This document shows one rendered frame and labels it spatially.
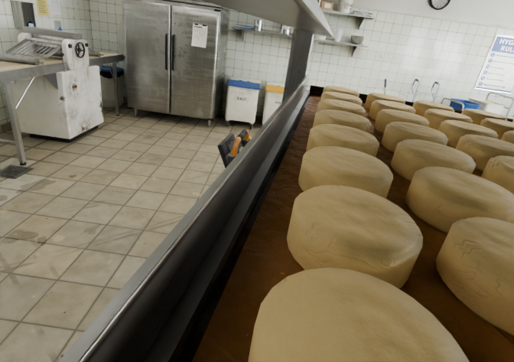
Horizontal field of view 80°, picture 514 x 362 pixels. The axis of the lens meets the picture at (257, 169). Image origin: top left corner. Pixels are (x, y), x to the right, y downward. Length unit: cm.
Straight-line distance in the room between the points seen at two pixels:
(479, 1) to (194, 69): 459
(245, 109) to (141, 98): 167
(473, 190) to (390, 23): 580
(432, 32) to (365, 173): 606
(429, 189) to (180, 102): 497
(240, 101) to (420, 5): 325
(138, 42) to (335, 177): 507
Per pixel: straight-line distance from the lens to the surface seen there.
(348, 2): 552
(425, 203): 18
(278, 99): 511
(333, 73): 579
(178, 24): 497
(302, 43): 50
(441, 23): 626
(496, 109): 620
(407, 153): 23
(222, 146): 177
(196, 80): 496
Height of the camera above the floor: 157
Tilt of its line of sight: 24 degrees down
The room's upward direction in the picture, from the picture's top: 8 degrees clockwise
